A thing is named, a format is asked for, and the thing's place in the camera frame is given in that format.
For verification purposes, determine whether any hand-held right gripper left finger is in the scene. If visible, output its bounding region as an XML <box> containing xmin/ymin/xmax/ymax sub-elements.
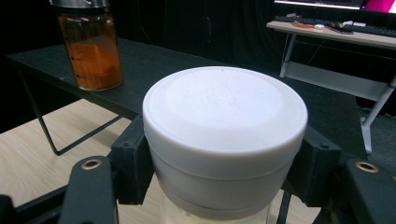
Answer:
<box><xmin>110</xmin><ymin>114</ymin><xmax>156</xmax><ymax>206</ymax></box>

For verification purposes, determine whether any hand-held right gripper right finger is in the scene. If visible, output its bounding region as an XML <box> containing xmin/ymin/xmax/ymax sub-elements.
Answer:
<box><xmin>285</xmin><ymin>124</ymin><xmax>344</xmax><ymax>208</ymax></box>

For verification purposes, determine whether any black shelf with wire legs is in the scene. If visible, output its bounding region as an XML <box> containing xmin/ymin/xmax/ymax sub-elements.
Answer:
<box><xmin>5</xmin><ymin>37</ymin><xmax>369</xmax><ymax>224</ymax></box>

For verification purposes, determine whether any yellow spice jar white lid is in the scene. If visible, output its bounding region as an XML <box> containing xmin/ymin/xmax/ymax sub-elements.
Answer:
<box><xmin>142</xmin><ymin>65</ymin><xmax>309</xmax><ymax>224</ymax></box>

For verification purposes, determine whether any brown spice jar silver lid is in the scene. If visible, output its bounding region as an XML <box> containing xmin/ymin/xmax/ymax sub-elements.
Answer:
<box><xmin>49</xmin><ymin>0</ymin><xmax>124</xmax><ymax>92</ymax></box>

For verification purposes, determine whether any desk with grey metal legs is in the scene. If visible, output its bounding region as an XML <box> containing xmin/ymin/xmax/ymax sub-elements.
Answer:
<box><xmin>266</xmin><ymin>20</ymin><xmax>396</xmax><ymax>156</ymax></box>

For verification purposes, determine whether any small black flat device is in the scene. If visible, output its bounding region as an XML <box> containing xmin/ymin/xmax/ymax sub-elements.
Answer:
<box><xmin>330</xmin><ymin>27</ymin><xmax>355</xmax><ymax>35</ymax></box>

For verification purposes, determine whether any black keyboard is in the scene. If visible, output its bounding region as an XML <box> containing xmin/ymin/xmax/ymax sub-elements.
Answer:
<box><xmin>274</xmin><ymin>15</ymin><xmax>396</xmax><ymax>38</ymax></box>

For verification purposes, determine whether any computer monitor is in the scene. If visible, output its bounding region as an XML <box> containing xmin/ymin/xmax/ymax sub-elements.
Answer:
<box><xmin>273</xmin><ymin>0</ymin><xmax>396</xmax><ymax>15</ymax></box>

